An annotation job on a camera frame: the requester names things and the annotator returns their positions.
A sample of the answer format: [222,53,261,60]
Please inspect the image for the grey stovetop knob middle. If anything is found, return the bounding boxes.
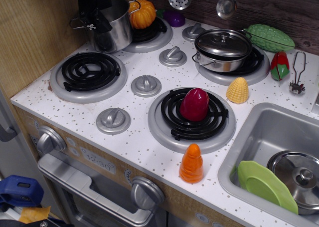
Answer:
[131,75,162,98]

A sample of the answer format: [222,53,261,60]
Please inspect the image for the green toy bitter gourd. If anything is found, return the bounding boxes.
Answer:
[244,24,295,52]

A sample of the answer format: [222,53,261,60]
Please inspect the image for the small metal tongs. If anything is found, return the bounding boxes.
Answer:
[289,51,306,94]

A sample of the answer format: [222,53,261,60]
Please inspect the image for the grey stovetop knob back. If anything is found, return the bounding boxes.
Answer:
[182,23,206,42]

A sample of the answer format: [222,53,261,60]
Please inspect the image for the back right stove burner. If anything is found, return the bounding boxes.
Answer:
[195,45,270,86]

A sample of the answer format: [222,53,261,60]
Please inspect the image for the front right stove burner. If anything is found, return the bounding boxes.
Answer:
[148,88,236,154]

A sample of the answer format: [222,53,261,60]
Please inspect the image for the blue clamp tool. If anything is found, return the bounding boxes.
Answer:
[0,175,44,212]

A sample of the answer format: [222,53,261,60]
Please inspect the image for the red green toy pepper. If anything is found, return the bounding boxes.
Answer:
[270,51,290,81]

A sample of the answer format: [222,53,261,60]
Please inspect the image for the grey stovetop knob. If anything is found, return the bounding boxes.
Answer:
[131,75,162,98]
[96,108,131,135]
[182,23,206,42]
[159,46,187,67]

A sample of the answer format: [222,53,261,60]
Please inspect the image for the orange toy carrot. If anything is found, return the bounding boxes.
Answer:
[179,144,204,184]

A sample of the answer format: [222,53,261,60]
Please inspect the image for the grey oven door handle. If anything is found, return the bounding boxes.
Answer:
[38,154,157,227]

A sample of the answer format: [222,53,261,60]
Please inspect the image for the back left stove burner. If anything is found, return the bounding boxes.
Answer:
[124,17,173,53]

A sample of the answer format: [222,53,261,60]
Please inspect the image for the oven dial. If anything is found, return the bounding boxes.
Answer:
[131,176,165,211]
[37,126,67,154]

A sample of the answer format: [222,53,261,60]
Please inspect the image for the grey sink basin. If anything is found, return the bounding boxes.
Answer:
[218,103,319,227]

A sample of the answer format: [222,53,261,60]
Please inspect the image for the stove burner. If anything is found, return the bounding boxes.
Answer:
[124,17,173,53]
[195,45,270,86]
[148,88,236,154]
[50,52,128,104]

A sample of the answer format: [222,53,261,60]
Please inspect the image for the left oven dial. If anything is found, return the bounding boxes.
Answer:
[37,126,67,154]

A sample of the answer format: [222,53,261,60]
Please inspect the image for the yellow toy corn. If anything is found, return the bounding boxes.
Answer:
[226,77,249,104]

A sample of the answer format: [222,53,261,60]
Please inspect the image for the grey fridge handle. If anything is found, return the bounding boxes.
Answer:
[0,104,17,142]

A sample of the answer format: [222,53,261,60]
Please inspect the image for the front left stove burner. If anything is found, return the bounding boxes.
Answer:
[50,52,128,104]

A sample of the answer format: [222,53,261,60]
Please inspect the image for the grey stovetop knob upper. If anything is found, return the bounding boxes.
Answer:
[159,46,187,67]

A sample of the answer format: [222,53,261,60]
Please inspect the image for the steel pot in sink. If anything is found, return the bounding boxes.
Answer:
[267,151,319,215]

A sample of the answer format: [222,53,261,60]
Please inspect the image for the right oven dial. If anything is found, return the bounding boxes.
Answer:
[131,176,165,211]

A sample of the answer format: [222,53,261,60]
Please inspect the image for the grey stovetop knob front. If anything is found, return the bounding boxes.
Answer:
[96,108,131,135]

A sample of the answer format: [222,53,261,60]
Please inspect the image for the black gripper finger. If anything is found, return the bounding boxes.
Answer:
[93,9,112,33]
[79,11,96,30]

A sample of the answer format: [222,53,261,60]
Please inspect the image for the orange toy pumpkin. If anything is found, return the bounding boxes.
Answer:
[129,0,157,29]

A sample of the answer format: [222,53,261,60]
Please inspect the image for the steel pan with lid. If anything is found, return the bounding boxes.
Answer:
[192,28,252,73]

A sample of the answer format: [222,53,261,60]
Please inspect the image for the purple toy eggplant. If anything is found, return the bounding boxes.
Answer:
[156,9,185,27]

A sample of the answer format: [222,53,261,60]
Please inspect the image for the tall steel pot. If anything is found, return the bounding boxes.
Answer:
[69,0,133,53]

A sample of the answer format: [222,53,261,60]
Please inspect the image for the hanging steel ladle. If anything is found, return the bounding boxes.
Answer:
[216,0,237,20]

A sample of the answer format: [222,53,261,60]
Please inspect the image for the dark red toy pepper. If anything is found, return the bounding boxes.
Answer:
[179,88,209,122]

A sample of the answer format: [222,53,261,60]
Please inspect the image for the green plastic plate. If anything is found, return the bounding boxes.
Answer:
[237,161,299,214]

